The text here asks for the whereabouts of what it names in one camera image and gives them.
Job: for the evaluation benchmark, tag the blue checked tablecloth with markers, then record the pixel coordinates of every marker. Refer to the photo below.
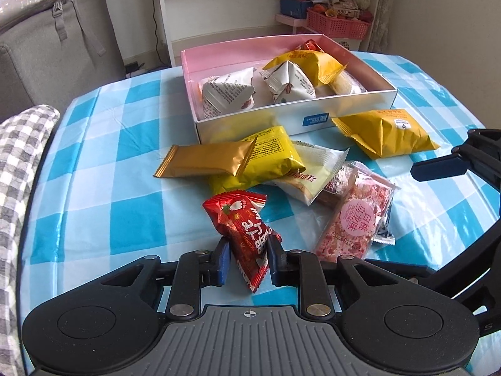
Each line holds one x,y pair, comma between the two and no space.
117,145

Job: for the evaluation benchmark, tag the pink plastic basket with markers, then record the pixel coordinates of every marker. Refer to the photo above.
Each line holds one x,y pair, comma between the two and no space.
336,25

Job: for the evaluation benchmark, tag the grey checked cushion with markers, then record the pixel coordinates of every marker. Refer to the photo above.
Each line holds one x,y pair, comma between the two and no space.
19,172

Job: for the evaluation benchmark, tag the patterned small box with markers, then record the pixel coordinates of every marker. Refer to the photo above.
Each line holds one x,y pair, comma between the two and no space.
343,8

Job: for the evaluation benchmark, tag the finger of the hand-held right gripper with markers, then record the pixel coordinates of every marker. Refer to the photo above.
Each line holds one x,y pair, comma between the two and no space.
434,167
465,256

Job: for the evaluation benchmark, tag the orange-yellow snack packet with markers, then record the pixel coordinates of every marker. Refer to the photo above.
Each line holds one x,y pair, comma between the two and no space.
313,62
387,133

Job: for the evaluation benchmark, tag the white triangular snack packet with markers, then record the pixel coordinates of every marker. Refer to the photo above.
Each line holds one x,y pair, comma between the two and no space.
227,92
291,82

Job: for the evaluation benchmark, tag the grey sofa chair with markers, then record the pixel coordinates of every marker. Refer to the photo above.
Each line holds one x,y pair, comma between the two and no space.
90,27

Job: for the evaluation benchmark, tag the white patterned container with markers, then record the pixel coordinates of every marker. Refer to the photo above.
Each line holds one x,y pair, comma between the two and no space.
346,44

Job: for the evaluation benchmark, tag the gold bar packet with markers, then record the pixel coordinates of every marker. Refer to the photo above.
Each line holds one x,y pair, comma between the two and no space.
203,160

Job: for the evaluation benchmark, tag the pink clear cereal bar packet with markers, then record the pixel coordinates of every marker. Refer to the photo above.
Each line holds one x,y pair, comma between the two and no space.
352,219

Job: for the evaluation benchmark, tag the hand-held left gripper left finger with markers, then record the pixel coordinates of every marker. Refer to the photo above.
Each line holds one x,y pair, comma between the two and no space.
223,261

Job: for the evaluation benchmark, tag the red snack packet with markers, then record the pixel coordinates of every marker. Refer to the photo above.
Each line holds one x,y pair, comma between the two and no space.
309,45
246,227

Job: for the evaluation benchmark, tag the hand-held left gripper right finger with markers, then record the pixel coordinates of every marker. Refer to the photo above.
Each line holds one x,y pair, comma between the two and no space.
276,263

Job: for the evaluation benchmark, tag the pale pink small rack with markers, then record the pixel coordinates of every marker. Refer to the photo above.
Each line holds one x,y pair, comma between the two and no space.
291,21

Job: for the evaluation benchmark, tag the grey sofa cushion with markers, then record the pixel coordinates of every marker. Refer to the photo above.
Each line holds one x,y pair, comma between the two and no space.
31,82

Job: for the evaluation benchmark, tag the blue and white small packet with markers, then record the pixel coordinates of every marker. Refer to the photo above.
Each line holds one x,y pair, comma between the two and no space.
385,231

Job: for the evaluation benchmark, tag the white shelf unit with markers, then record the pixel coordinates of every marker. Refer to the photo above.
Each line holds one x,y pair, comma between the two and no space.
219,11

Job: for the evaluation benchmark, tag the blue box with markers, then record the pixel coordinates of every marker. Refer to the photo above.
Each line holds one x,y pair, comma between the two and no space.
295,8

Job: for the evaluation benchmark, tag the pale yellow biscuit packet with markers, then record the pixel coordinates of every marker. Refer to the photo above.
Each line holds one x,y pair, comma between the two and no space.
313,172

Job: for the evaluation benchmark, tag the lemon yellow snack packet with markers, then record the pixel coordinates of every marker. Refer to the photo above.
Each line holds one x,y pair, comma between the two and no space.
274,152

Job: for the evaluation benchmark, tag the pink cardboard box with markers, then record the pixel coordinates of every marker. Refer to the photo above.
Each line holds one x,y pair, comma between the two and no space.
235,129

